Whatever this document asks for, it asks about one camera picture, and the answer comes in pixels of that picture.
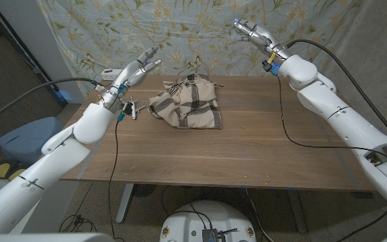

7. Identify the white toy plane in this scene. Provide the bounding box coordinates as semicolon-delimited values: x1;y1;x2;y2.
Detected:
121;97;146;120

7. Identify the grey table leg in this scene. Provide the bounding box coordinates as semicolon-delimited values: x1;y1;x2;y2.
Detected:
287;190;308;234

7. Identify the black torso cable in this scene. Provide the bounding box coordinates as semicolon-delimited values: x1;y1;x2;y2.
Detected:
169;210;214;230

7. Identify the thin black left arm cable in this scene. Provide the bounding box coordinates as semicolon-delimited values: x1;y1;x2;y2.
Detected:
107;119;121;240

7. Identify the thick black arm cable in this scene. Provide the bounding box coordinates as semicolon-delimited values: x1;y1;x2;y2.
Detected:
286;39;387;144
0;77;101;130

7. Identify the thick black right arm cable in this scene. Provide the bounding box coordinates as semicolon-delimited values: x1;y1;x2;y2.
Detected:
286;39;387;144

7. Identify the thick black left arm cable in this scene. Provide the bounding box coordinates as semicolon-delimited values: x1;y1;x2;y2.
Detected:
0;77;101;130

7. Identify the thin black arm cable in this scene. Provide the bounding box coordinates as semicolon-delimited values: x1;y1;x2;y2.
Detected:
107;119;121;240
275;73;387;242

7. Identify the blue padded stool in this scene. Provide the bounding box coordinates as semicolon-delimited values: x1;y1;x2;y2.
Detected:
0;116;63;165

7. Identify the small black torso device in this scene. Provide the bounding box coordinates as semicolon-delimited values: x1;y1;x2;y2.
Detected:
202;228;238;242

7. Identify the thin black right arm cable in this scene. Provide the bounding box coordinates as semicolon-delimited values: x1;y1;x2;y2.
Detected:
275;73;387;242

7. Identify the small blue floor object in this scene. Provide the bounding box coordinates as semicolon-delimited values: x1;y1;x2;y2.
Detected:
58;89;73;102

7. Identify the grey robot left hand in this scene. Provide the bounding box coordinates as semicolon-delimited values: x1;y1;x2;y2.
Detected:
101;46;163;109

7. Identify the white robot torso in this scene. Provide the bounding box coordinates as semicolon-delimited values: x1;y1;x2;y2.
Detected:
159;200;257;242

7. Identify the floral printed backdrop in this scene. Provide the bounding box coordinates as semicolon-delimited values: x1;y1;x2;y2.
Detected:
37;0;362;98

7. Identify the white table leg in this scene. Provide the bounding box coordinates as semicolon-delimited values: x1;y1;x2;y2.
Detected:
116;183;136;223

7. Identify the beige plaid fringed scarf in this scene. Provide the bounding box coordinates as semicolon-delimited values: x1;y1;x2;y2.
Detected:
148;73;224;130

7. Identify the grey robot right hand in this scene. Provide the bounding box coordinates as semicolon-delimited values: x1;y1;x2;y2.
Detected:
233;18;294;62

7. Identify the white power strip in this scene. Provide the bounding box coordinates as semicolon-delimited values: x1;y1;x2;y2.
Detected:
100;69;124;82

